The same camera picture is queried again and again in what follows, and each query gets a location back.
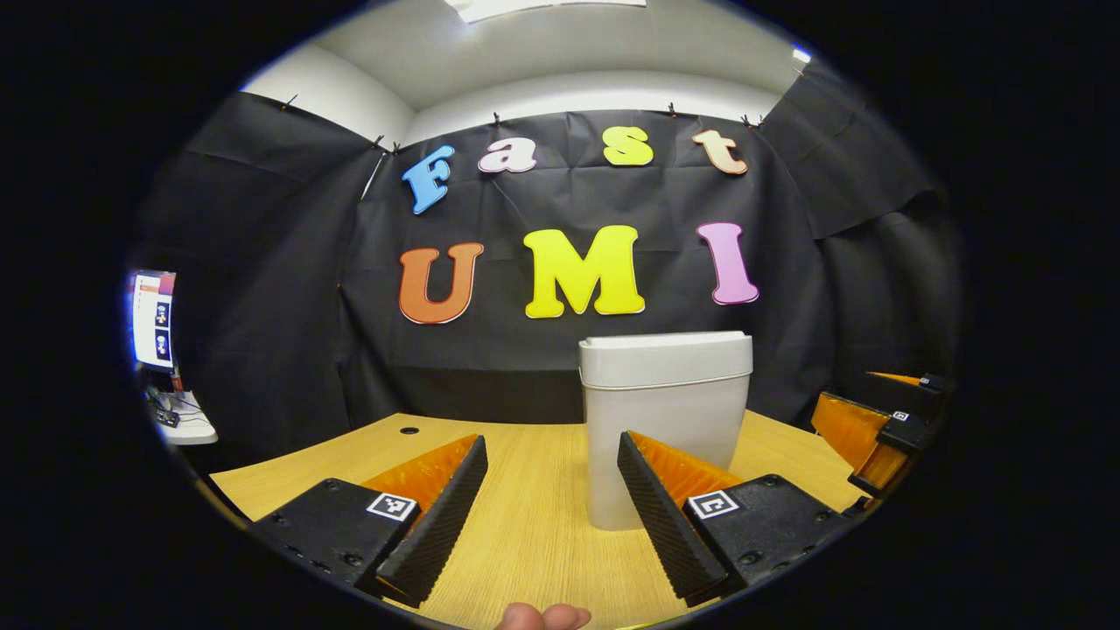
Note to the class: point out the white side table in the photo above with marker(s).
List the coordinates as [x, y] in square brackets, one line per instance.
[188, 427]

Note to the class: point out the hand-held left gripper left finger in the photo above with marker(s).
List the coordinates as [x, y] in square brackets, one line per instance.
[437, 516]

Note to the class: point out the long ceiling light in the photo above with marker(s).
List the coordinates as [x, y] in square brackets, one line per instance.
[542, 9]

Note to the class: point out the white desktop garbage bin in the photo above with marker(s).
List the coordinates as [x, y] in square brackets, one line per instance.
[665, 411]

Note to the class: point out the small ceiling light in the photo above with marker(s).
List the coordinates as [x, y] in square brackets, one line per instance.
[801, 54]

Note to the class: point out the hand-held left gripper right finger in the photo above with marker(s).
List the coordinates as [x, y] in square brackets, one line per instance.
[665, 516]

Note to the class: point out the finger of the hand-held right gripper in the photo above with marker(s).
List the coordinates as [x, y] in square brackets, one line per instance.
[919, 389]
[906, 433]

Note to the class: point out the computer monitor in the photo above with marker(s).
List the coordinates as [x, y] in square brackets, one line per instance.
[153, 319]

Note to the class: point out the wooden desktop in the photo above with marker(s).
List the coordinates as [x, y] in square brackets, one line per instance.
[534, 525]

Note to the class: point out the black backdrop cloth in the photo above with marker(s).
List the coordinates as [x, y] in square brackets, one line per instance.
[525, 367]

